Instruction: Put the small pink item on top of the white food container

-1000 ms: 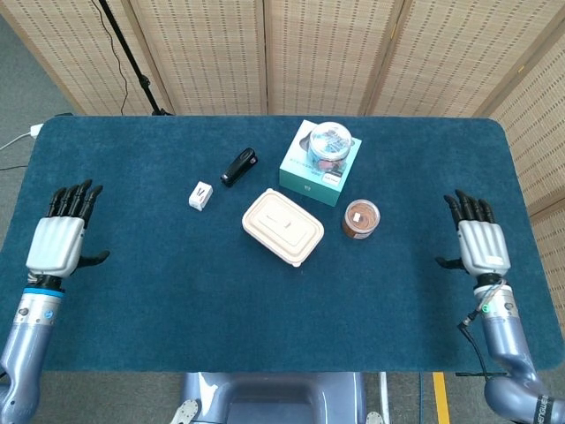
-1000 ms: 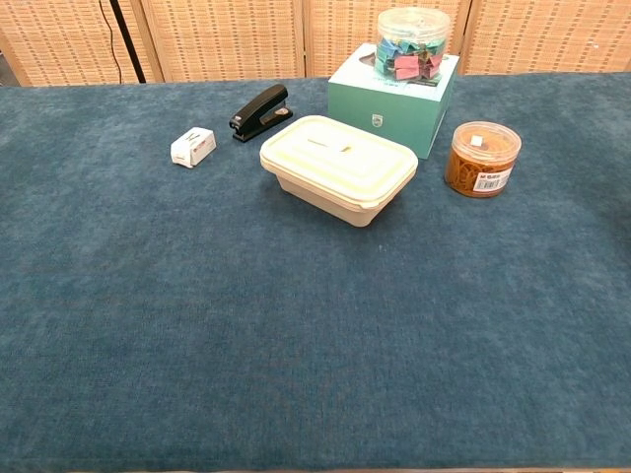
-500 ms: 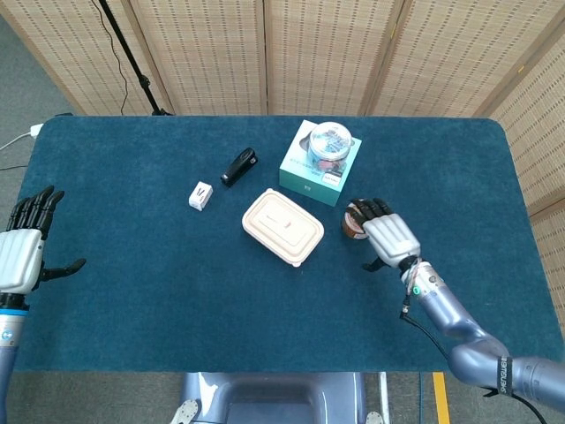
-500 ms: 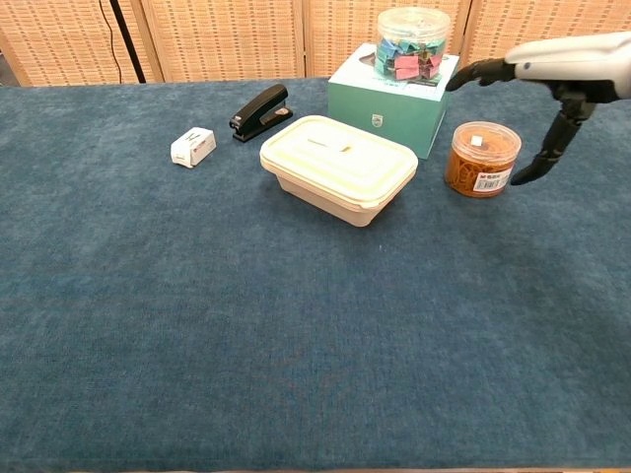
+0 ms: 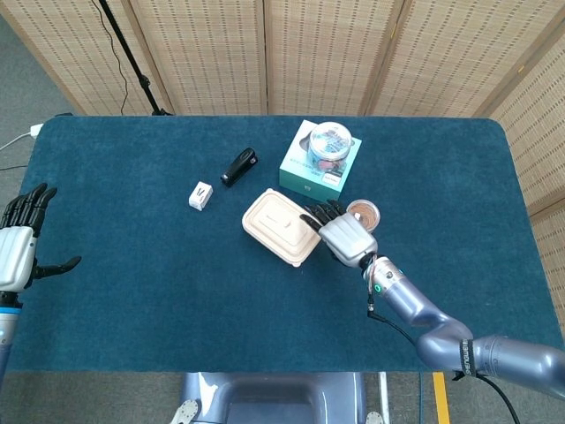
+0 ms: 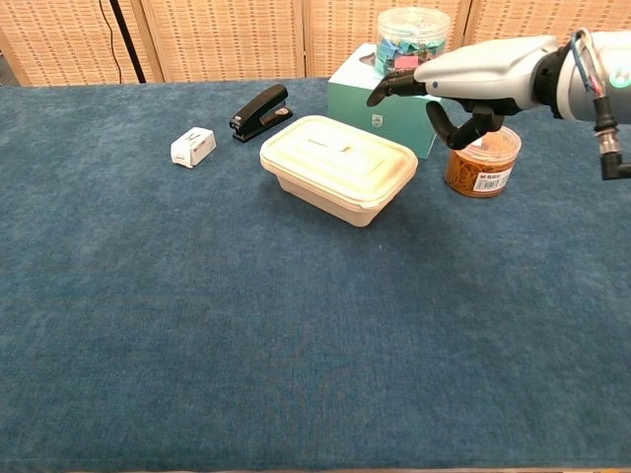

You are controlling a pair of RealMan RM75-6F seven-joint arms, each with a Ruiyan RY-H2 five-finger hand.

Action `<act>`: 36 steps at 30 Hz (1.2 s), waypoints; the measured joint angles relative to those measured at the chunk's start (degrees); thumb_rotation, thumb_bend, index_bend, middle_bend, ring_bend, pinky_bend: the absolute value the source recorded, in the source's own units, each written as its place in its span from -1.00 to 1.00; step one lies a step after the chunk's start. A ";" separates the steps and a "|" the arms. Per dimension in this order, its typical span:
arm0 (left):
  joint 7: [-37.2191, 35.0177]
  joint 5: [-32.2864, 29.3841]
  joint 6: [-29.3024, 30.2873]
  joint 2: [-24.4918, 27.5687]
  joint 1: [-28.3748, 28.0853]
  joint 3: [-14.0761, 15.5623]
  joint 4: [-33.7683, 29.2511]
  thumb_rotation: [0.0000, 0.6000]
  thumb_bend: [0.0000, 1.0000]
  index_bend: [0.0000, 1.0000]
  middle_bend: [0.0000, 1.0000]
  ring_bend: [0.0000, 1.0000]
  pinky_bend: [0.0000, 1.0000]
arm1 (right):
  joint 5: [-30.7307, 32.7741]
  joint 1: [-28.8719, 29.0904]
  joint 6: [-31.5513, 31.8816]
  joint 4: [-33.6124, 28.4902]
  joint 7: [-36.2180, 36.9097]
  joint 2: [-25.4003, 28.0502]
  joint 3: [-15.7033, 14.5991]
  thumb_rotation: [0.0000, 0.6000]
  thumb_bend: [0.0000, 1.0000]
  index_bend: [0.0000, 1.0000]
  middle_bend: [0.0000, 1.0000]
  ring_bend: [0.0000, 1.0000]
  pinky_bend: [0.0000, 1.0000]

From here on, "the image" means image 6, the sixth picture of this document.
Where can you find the blue table cloth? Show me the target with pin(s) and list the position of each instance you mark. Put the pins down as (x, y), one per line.
(296, 320)

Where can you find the black tripod stand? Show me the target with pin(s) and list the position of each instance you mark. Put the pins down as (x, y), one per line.
(128, 44)

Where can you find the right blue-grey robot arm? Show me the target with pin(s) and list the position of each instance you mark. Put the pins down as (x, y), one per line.
(581, 74)

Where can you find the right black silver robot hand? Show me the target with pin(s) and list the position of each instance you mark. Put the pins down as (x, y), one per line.
(483, 74)

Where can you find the small white staple box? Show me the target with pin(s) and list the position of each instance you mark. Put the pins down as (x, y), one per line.
(193, 148)

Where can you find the bamboo folding screen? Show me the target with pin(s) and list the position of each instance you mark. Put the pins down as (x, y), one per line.
(222, 39)

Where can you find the black stapler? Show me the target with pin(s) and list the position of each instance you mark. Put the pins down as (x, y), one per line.
(256, 113)

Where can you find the cream lidded food container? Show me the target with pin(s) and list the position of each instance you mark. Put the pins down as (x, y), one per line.
(340, 172)

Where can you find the teal cardboard box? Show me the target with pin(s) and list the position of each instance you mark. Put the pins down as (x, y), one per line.
(384, 118)

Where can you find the clear jar of binder clips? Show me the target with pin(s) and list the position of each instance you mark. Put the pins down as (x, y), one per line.
(414, 29)

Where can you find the clear jar of rubber bands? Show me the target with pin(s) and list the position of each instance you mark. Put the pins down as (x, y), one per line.
(480, 170)

